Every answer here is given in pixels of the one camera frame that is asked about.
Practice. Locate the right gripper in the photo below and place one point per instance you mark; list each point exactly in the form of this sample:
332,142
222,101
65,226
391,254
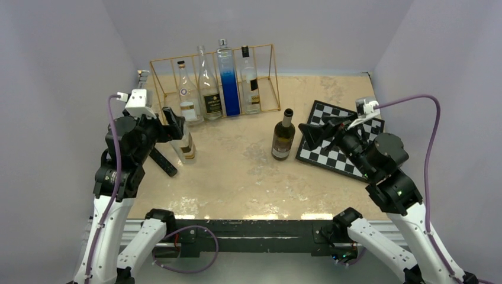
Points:
312,133

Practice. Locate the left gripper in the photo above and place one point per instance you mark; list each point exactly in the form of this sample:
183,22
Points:
175,122

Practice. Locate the clear bottle gold white label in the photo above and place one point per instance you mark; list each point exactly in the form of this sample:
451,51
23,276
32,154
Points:
189,97

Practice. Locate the clear bottle black gold label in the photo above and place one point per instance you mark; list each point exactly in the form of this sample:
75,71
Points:
185,147

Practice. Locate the dark green wine bottle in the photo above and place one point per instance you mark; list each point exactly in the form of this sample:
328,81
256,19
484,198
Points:
283,136

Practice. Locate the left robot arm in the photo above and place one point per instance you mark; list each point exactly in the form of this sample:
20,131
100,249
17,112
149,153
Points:
116,184

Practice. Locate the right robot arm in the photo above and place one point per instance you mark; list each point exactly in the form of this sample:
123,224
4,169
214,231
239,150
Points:
427,259

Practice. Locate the clear bottle dark label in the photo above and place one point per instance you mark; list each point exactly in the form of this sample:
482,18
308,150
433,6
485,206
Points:
208,88

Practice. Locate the tall blue gradient bottle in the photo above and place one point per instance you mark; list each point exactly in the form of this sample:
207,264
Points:
228,78

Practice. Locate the clear bottle black cap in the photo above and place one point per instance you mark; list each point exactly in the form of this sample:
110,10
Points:
250,88

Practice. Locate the black white chessboard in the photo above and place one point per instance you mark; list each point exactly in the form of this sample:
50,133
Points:
334,160

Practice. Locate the black microphone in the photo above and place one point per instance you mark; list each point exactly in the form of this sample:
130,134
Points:
163,162

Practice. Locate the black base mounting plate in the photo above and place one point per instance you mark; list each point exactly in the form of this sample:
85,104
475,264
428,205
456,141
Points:
315,237

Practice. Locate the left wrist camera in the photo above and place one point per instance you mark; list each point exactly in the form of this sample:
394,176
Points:
140,104

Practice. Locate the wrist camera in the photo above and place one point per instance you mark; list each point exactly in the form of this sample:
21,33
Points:
140,104
366,109

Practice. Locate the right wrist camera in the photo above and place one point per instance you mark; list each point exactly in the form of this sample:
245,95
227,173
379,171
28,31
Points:
366,109

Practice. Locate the gold wire wine rack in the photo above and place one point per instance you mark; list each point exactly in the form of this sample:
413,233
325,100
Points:
166,77

